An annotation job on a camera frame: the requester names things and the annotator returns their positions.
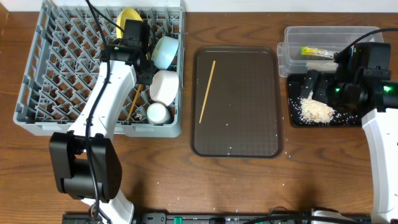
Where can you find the clear plastic bin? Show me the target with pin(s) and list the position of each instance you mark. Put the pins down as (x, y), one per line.
(334, 38)

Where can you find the pale green cup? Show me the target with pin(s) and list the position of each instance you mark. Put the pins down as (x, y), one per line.
(157, 113)

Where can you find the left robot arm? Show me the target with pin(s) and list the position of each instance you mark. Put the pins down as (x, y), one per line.
(84, 161)

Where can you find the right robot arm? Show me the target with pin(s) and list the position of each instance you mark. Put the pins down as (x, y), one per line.
(380, 127)

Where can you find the rice pile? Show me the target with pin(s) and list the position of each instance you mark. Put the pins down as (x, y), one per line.
(315, 111)

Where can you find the green snack wrapper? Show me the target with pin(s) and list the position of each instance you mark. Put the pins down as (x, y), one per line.
(313, 51)

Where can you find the light blue bowl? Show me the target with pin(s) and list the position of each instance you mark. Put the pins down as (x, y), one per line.
(164, 52)

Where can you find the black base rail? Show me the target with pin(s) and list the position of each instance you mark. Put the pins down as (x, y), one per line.
(162, 218)

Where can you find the yellow plate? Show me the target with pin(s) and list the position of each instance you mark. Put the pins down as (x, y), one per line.
(127, 15)

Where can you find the grey dish rack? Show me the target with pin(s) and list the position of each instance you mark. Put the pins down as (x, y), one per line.
(64, 58)

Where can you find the dark brown serving tray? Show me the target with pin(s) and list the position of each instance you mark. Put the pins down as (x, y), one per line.
(243, 115)

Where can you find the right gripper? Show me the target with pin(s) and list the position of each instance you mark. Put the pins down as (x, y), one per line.
(324, 80)

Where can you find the black plastic bin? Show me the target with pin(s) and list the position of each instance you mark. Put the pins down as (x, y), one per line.
(294, 83)

